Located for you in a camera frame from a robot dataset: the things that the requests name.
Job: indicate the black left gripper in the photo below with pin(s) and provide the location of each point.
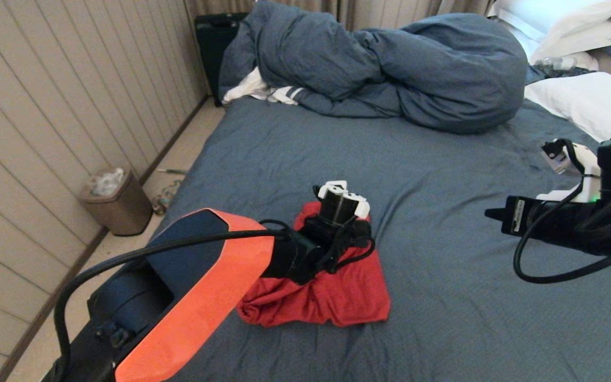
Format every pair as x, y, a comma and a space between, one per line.
337, 244

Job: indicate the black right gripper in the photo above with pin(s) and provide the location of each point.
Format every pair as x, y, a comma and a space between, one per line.
560, 223

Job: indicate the red printed t-shirt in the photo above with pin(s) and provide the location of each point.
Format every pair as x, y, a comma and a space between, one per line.
337, 297

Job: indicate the large white pillow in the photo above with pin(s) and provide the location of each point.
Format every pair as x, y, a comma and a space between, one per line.
592, 101

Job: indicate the crumpled blue duvet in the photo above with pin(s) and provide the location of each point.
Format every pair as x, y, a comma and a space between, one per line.
443, 77

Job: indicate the clear plastic bottle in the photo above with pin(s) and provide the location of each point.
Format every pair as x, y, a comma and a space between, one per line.
553, 63

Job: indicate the patterned slipper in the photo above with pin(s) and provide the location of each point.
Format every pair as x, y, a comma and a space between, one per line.
165, 199

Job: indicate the white striped garment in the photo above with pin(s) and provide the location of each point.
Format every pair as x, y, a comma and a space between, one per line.
247, 87

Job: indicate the brown trash bin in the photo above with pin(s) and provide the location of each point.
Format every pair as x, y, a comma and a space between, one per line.
125, 212

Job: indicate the black suitcase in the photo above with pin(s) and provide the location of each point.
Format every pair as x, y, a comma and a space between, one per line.
212, 50

